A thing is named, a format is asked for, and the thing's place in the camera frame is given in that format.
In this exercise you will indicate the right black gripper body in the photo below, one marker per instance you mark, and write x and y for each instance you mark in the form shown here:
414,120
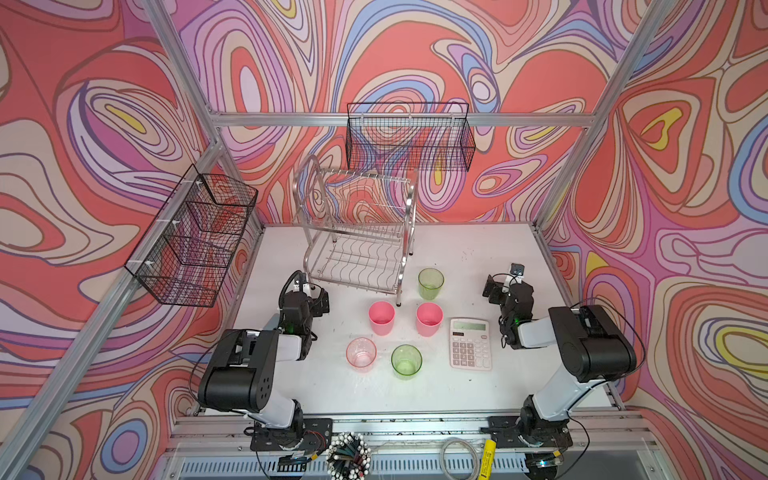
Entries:
495,290

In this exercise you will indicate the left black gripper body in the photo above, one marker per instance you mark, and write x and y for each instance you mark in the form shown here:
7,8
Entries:
318,301

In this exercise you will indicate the green translucent cup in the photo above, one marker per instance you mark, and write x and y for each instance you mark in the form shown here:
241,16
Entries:
406,361
430,283

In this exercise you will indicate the opaque pink cup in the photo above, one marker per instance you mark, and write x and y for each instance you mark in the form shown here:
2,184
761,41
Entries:
429,319
381,318

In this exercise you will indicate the clear pink cup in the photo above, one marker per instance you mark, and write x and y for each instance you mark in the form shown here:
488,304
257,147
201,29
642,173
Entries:
361,354

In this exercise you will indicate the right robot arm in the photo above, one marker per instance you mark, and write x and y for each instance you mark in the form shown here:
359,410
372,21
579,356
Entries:
592,349

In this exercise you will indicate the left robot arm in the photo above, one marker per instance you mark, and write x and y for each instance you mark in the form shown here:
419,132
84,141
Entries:
240,375

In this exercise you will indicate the steel two-tier dish rack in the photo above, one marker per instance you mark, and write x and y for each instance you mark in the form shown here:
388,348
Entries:
359,227

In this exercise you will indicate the pink calculator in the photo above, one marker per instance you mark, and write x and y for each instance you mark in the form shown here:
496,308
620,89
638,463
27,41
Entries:
469,344

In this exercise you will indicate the yellow marker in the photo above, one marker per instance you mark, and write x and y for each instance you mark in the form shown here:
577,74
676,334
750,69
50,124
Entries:
487,461

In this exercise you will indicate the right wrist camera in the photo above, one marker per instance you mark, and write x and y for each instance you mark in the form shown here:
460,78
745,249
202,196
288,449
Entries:
517,270

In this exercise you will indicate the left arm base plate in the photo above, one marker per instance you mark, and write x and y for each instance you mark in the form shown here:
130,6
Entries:
312,435

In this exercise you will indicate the black wire basket left wall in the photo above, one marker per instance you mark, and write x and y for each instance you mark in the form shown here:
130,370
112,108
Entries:
200,228

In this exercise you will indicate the black wire basket wall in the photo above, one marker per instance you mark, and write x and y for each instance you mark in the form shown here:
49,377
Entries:
200,228
395,137

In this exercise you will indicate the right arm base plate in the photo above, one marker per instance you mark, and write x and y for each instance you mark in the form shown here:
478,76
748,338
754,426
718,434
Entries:
517,432

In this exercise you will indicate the black wire basket back wall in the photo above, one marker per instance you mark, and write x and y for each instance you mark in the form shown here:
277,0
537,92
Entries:
395,137

